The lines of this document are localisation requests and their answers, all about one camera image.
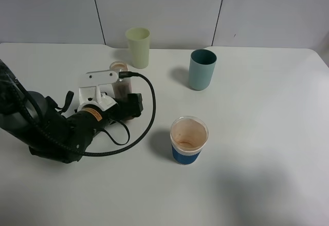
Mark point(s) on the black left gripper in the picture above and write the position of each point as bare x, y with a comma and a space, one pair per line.
91, 119

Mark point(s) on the clear plastic beverage bottle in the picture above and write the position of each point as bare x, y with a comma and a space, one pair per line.
122, 87

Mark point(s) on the clear cup with blue sleeve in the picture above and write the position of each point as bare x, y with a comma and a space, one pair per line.
188, 136

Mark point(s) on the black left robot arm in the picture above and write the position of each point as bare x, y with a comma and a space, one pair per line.
40, 123

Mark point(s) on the pale yellow plastic cup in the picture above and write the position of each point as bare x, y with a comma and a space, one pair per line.
139, 46

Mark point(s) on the teal plastic cup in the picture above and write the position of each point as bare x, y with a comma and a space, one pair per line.
202, 64

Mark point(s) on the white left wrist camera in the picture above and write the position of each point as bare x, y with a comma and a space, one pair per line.
89, 89

